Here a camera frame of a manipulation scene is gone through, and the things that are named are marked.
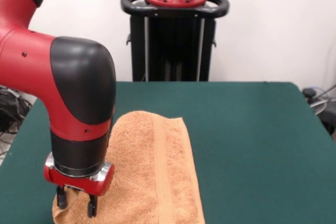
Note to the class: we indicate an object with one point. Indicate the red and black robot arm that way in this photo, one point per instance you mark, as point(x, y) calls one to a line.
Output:
point(52, 77)

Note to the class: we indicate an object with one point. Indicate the tan terry towel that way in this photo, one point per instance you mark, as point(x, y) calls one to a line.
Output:
point(157, 169)

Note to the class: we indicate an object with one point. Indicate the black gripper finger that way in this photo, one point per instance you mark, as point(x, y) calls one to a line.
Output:
point(92, 205)
point(62, 197)

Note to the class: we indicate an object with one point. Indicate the dark green table cloth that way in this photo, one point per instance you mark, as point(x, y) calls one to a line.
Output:
point(249, 155)

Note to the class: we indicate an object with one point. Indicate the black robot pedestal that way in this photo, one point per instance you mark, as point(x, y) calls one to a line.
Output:
point(181, 51)

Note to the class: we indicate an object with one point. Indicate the round black base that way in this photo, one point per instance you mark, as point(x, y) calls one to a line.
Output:
point(328, 119)

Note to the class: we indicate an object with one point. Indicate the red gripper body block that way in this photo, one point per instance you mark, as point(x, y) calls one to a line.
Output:
point(86, 184)

